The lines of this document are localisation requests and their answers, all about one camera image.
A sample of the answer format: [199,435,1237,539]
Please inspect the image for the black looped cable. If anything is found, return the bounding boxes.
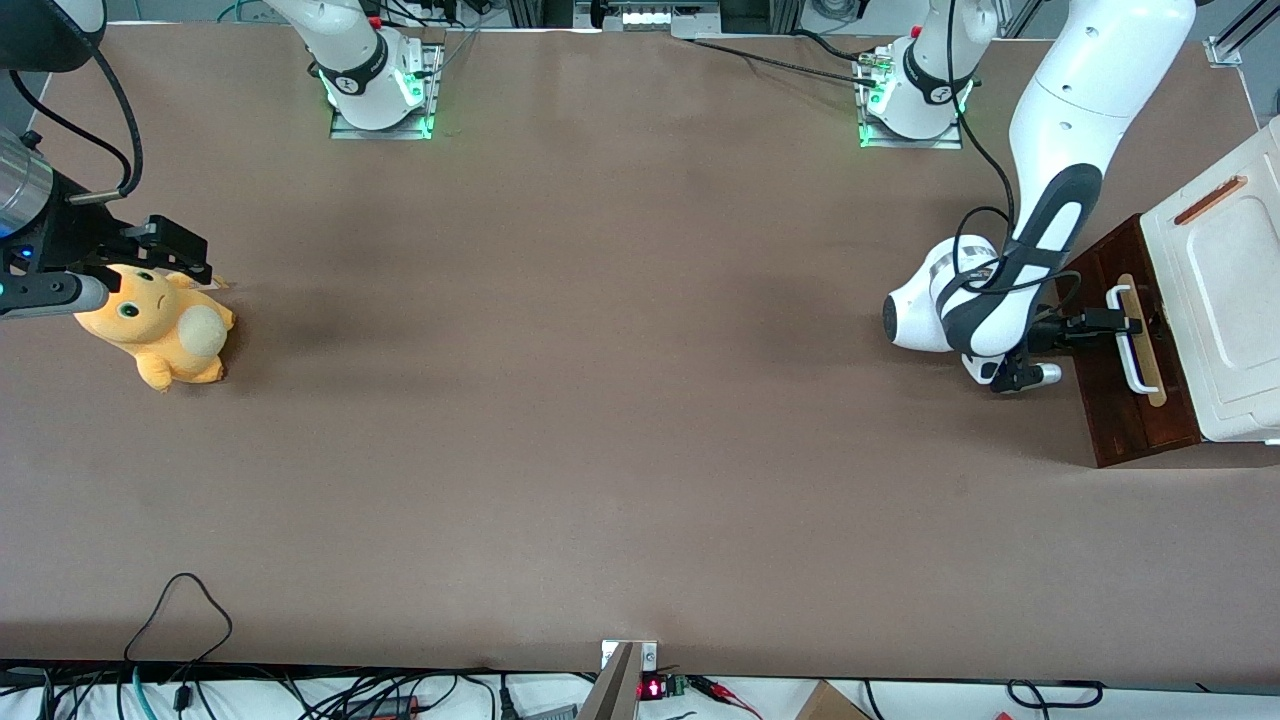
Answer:
[125,573,234,666]

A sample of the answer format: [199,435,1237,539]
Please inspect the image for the copper strip on cabinet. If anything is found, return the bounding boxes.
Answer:
[1174,177,1248,227]

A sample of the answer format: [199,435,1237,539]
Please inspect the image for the long black table cable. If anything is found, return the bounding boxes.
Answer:
[690,38,883,89]

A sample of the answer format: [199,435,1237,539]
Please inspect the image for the brown cardboard box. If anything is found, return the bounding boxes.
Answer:
[795,680,873,720]

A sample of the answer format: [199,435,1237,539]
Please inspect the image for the pale wooden handle backplate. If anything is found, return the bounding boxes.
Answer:
[1117,273,1168,406]

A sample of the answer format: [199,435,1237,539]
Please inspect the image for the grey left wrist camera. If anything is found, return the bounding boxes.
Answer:
[990,360,1063,394]

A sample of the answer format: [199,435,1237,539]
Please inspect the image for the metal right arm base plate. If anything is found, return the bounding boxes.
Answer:
[330,40,444,141]

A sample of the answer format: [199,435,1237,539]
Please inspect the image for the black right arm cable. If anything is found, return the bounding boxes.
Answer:
[8,45,143,203]

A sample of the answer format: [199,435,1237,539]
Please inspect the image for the red clip leads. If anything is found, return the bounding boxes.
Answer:
[690,677,763,719]

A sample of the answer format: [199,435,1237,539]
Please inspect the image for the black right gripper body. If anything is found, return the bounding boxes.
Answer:
[0,168,151,279]

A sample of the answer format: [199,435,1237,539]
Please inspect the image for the black power adapter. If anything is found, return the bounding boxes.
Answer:
[345,695,423,720]

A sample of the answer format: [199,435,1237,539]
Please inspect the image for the white cabinet body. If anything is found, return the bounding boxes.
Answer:
[1140,118,1280,446]

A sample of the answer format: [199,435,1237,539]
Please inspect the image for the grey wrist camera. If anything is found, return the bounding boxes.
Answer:
[990,360,1063,394]
[0,270,111,321]

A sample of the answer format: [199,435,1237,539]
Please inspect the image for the flat black cable loop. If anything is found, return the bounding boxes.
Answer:
[1005,679,1105,710]

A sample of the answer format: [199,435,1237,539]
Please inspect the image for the grey metal camera post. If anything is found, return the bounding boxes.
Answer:
[575,640,659,720]

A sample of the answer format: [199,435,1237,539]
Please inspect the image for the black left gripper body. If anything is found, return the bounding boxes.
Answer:
[1028,312,1087,353]

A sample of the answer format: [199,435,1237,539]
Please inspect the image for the white drawer handle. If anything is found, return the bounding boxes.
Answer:
[1107,287,1151,393]

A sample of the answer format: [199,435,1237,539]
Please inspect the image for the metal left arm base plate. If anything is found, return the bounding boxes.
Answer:
[855,50,963,151]

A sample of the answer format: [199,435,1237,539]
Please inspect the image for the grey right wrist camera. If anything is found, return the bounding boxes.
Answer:
[0,270,111,321]

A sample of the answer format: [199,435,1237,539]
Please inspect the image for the orange plush toy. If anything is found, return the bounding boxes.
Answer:
[73,263,237,393]

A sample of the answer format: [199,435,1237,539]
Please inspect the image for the white power strip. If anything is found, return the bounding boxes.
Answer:
[598,0,723,39]

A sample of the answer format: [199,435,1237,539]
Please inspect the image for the aluminium profile bracket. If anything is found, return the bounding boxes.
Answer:
[1203,0,1280,69]

